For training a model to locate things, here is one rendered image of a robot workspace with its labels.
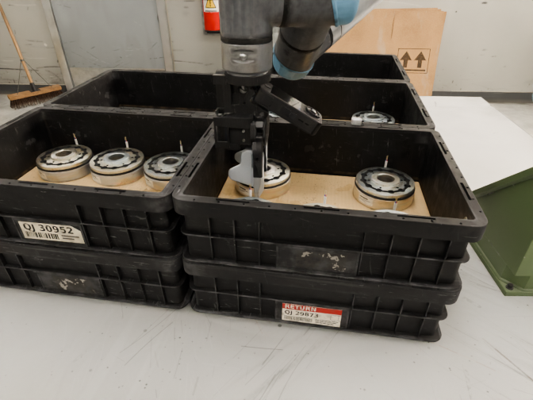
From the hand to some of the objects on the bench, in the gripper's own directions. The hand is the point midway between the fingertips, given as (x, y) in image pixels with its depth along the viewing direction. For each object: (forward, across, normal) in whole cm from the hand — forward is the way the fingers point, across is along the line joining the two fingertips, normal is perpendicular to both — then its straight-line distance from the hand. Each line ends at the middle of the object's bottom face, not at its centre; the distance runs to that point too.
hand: (262, 184), depth 68 cm
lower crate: (+15, +4, +10) cm, 19 cm away
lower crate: (+15, +2, -30) cm, 33 cm away
